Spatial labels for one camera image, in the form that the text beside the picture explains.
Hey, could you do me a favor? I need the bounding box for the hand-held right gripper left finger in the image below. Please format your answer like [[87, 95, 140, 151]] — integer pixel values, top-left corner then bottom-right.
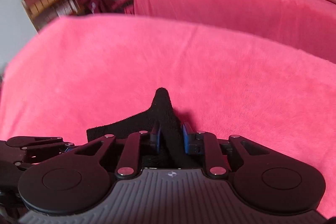
[[74, 123, 162, 179]]

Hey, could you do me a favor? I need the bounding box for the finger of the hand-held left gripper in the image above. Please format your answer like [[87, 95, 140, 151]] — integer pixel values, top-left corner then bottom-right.
[[14, 153, 42, 170], [5, 136, 75, 154]]

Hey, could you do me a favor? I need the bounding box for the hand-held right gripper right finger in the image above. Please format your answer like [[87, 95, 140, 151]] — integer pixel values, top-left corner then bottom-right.
[[182, 122, 271, 179]]

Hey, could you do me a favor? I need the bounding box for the pink fleece blanket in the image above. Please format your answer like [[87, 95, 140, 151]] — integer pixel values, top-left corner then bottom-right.
[[0, 14, 336, 224]]

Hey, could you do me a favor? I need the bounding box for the wooden shelf with plants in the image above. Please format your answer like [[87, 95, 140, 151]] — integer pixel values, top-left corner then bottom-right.
[[20, 0, 82, 29]]

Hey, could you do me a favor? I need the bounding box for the red-pink bed cover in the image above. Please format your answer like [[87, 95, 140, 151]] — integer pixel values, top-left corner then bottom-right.
[[133, 0, 336, 64]]

